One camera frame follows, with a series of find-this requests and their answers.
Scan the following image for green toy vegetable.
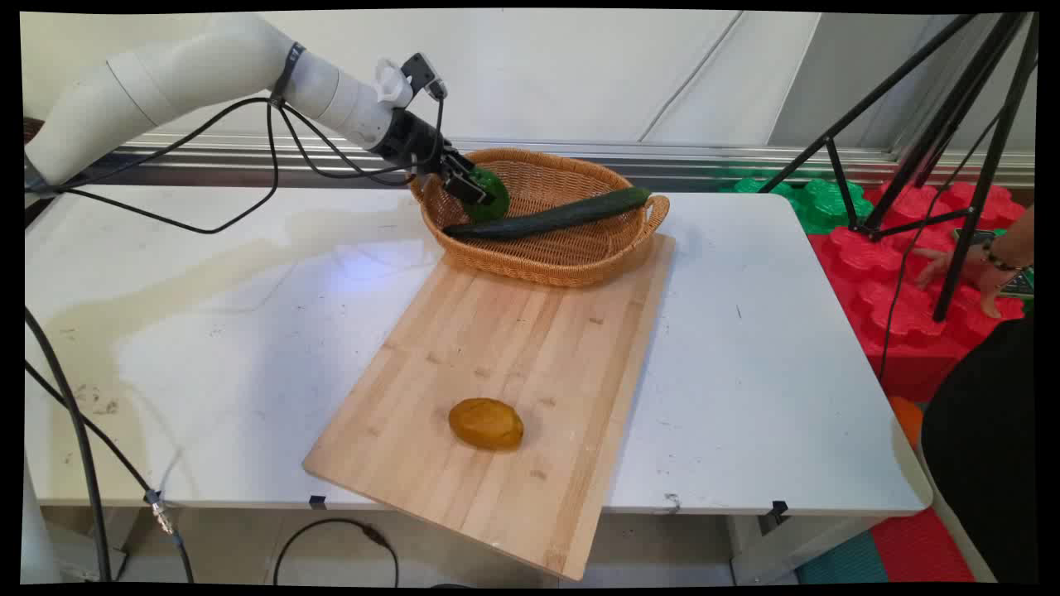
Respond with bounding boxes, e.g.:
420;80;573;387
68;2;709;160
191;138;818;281
461;166;512;223

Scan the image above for thick black cable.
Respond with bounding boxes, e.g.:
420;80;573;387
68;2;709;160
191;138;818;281
25;306;113;584

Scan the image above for bamboo cutting board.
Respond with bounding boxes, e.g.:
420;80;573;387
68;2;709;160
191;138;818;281
302;233;677;582

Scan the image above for aluminium window rail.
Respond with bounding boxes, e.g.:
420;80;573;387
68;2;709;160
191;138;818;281
83;132;1036;193

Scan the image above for black cable with metal connector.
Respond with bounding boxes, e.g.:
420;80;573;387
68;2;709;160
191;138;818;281
25;360;196;584

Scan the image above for black cable strap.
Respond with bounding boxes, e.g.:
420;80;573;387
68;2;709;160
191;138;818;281
272;41;307;107

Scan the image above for person's black clothing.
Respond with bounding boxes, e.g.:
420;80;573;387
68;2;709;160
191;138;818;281
920;315;1038;584

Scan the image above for black looped floor cable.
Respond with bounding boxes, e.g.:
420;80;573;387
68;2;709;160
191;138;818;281
273;517;401;589

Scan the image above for yellow-brown potato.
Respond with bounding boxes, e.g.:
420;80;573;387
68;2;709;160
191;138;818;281
448;397;525;452

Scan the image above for green foam blocks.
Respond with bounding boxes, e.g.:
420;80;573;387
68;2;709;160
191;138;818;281
719;170;875;236

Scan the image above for person's bare hand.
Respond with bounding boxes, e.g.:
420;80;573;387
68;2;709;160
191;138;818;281
915;244;1008;320

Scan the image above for woven wicker basket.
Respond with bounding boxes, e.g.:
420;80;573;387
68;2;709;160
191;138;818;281
408;147;671;289

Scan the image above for white table leg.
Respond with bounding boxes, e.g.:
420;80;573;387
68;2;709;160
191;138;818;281
729;513;889;587

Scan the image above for thin black camera cable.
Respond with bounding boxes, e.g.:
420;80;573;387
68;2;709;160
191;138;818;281
25;79;448;236

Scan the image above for red foam blocks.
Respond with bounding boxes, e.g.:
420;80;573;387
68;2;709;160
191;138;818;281
807;180;1033;404

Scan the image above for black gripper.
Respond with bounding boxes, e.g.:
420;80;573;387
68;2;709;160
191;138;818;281
369;108;496;207

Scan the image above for long dark green cucumber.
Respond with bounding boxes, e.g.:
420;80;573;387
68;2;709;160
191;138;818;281
442;187;653;243

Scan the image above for black tripod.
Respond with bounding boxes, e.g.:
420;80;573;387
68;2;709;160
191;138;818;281
758;12;1040;324

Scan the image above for dark beaded bracelet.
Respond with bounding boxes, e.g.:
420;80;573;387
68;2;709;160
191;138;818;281
981;240;1032;273

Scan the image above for wrist camera on white mount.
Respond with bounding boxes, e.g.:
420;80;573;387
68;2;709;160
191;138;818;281
372;52;449;109

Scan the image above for person's bare forearm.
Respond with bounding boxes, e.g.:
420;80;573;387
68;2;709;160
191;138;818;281
990;207;1037;272

